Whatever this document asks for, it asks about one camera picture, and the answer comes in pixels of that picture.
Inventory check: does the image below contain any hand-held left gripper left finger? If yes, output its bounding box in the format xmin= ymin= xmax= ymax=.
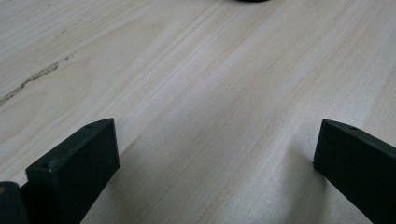
xmin=20 ymin=118 xmax=121 ymax=224

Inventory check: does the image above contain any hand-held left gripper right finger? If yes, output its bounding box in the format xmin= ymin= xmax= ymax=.
xmin=313 ymin=119 xmax=396 ymax=224

